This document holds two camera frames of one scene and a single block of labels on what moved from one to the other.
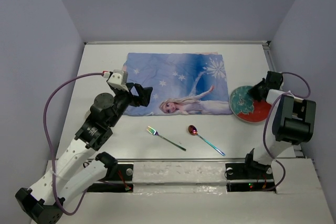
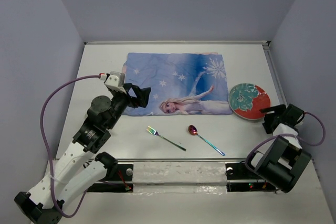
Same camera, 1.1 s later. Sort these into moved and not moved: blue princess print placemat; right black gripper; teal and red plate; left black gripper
Moved: right black gripper
Not moved: blue princess print placemat; left black gripper; teal and red plate
